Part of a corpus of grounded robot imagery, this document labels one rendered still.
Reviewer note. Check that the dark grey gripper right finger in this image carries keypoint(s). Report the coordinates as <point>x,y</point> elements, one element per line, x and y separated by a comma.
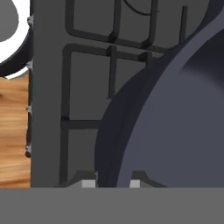
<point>139,178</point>

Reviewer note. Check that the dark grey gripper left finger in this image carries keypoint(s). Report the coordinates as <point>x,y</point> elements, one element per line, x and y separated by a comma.
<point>86,177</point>

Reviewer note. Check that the dark grey pot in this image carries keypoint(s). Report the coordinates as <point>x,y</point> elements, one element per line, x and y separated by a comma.
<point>175,122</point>

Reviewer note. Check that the small grey hob knob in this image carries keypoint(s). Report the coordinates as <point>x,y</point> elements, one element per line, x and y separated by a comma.
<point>28,109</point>
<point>28,152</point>
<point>30,20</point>
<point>29,65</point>

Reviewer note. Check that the grey hob with black grates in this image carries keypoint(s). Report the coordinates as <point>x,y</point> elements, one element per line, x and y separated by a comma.
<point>48,96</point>

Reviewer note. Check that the white and black round dish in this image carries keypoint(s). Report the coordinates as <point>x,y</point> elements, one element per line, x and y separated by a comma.
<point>22,35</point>

